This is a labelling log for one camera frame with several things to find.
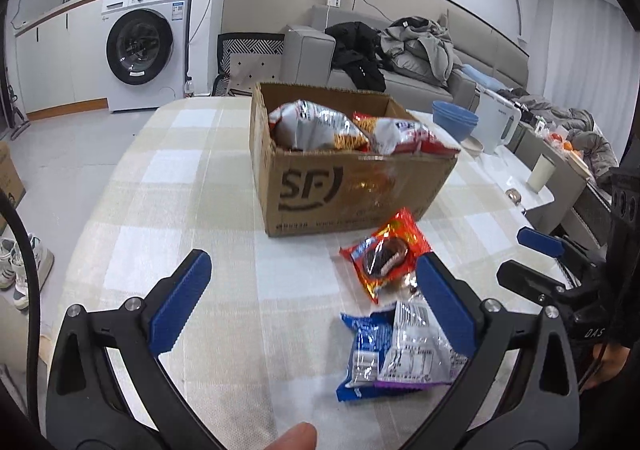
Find small round metal object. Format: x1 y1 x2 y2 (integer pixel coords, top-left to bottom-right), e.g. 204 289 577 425
506 188 526 213

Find white red noodle snack bag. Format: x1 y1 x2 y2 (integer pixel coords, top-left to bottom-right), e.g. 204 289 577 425
268 100 369 152

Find white electric kettle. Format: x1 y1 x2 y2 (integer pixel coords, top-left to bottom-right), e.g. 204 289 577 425
472 89 522 155

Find black patterned chair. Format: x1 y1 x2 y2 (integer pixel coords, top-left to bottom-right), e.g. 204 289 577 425
212 32 284 96

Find person's left hand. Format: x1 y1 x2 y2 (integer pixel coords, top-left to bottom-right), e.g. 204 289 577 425
265 422 318 450

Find red Oreo snack packet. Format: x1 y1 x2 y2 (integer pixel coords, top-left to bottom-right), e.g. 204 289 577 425
340 207 432 303

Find blue Oreo packet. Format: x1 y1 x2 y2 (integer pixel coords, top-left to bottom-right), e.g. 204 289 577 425
335 308 419 402

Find blue bowls stack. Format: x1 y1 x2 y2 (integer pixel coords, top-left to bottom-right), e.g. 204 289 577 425
432 101 478 142

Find grey blanket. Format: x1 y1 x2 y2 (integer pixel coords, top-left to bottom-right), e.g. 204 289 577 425
498 88 618 189

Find white cup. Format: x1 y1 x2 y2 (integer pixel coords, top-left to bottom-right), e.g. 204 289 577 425
526 154 555 193

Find white washing machine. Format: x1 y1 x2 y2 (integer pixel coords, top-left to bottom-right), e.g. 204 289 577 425
101 0 191 113

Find white sneakers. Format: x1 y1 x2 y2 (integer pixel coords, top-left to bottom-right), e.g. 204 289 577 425
0 233 54 311

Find person's right hand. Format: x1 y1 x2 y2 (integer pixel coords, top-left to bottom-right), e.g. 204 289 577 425
582 342 630 390

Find white purple snack bag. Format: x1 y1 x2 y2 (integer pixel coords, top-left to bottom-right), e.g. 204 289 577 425
375 298 468 390

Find small cardboard box on floor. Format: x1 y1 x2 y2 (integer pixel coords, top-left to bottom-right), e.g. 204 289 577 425
0 141 26 207

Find black jacket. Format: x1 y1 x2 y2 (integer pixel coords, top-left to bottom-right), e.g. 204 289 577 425
324 22 393 92

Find yellow noodle snack bag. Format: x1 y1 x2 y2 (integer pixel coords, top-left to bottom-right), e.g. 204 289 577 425
352 112 460 156

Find grey sofa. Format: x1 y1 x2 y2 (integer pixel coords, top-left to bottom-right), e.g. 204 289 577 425
280 6 528 112

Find black cable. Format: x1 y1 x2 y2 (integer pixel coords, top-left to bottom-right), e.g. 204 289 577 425
0 189 42 426

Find SF Express cardboard box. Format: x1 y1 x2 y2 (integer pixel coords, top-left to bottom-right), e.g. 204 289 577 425
250 82 460 237

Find grey jacket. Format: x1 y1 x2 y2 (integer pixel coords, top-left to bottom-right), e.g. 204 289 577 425
380 16 461 88

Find white kitchen cabinet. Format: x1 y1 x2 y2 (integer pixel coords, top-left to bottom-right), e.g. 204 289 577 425
16 0 108 114

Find beige bowl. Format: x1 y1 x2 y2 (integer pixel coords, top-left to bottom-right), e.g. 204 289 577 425
460 137 484 158

